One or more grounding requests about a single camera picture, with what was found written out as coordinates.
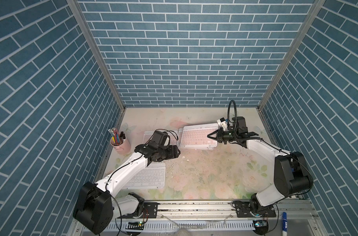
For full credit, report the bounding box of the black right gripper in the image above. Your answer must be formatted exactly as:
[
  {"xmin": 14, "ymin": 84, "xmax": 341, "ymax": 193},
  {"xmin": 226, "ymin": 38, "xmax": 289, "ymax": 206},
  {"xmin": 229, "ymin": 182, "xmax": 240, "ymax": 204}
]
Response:
[{"xmin": 207, "ymin": 129, "xmax": 238, "ymax": 146}]

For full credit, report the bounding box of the pink keyboard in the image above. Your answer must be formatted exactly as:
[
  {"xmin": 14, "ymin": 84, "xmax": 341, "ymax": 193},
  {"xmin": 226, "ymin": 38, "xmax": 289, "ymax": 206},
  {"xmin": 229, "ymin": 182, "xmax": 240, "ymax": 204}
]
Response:
[
  {"xmin": 142, "ymin": 130, "xmax": 179, "ymax": 145},
  {"xmin": 179, "ymin": 128, "xmax": 217, "ymax": 149},
  {"xmin": 180, "ymin": 123, "xmax": 219, "ymax": 149}
]

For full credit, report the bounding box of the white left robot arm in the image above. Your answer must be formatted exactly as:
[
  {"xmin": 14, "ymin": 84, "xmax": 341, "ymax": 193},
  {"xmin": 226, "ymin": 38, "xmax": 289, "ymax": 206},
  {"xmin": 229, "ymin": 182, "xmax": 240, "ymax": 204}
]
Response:
[{"xmin": 73, "ymin": 144, "xmax": 181, "ymax": 235}]

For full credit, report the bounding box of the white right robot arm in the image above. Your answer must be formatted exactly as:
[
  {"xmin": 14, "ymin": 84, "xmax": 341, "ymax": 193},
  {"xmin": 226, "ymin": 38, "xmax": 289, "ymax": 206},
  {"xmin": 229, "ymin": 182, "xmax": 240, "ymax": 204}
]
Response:
[{"xmin": 207, "ymin": 128, "xmax": 314, "ymax": 217}]

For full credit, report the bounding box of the white key keyboard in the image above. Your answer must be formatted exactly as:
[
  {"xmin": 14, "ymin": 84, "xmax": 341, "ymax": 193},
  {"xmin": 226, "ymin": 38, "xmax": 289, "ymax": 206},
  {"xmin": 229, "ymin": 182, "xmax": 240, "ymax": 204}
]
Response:
[{"xmin": 123, "ymin": 163, "xmax": 166, "ymax": 189}]

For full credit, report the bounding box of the pink pen holder cup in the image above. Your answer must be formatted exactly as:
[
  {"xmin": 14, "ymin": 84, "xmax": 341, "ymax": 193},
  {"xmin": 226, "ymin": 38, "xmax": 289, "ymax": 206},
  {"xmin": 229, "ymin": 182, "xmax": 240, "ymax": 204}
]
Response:
[{"xmin": 110, "ymin": 138, "xmax": 131, "ymax": 155}]

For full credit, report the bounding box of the coloured pens bundle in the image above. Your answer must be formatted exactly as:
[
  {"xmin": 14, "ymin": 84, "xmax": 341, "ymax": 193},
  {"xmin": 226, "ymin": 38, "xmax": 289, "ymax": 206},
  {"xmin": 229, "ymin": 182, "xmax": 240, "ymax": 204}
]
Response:
[{"xmin": 108, "ymin": 127, "xmax": 126, "ymax": 146}]

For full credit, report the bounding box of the blue white marker pen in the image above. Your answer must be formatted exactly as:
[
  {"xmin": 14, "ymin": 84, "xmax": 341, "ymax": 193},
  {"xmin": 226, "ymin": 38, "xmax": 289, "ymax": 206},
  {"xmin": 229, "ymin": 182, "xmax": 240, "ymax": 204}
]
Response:
[{"xmin": 282, "ymin": 212, "xmax": 288, "ymax": 236}]

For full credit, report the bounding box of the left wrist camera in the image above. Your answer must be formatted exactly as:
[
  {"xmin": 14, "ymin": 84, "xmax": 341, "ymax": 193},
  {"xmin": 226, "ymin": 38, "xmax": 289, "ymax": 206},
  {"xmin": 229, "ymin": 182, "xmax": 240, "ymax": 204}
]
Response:
[{"xmin": 150, "ymin": 130, "xmax": 170, "ymax": 147}]

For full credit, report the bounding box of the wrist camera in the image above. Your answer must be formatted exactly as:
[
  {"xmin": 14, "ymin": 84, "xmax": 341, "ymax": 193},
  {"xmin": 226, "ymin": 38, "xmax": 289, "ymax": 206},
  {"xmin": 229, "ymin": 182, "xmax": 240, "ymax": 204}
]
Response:
[
  {"xmin": 233, "ymin": 117, "xmax": 248, "ymax": 133},
  {"xmin": 150, "ymin": 130, "xmax": 170, "ymax": 147}
]

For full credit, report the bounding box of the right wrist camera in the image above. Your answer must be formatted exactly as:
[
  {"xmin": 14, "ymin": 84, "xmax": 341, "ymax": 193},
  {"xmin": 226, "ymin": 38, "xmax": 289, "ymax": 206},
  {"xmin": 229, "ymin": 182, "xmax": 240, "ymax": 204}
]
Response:
[{"xmin": 233, "ymin": 117, "xmax": 248, "ymax": 133}]

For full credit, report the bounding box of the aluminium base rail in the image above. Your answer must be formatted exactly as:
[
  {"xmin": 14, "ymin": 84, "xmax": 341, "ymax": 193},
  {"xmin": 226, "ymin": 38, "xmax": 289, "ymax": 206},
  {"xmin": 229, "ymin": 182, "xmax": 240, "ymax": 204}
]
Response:
[{"xmin": 69, "ymin": 199, "xmax": 318, "ymax": 234}]

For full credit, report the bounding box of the aluminium corner post right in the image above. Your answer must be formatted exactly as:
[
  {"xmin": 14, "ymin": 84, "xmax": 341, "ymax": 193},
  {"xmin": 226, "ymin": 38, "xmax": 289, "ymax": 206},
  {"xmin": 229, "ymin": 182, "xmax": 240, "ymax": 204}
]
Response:
[{"xmin": 257, "ymin": 0, "xmax": 327, "ymax": 111}]

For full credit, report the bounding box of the aluminium corner post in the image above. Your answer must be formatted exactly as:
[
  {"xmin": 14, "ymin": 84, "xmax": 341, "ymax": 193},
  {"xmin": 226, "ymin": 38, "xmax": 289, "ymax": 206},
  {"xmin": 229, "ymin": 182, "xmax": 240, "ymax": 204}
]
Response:
[
  {"xmin": 257, "ymin": 0, "xmax": 327, "ymax": 111},
  {"xmin": 67, "ymin": 0, "xmax": 125, "ymax": 112}
]

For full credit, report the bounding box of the aluminium corner post left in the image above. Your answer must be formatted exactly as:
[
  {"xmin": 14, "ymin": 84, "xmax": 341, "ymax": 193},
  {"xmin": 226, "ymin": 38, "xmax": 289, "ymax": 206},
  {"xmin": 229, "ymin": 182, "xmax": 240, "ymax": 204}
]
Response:
[{"xmin": 67, "ymin": 0, "xmax": 125, "ymax": 112}]

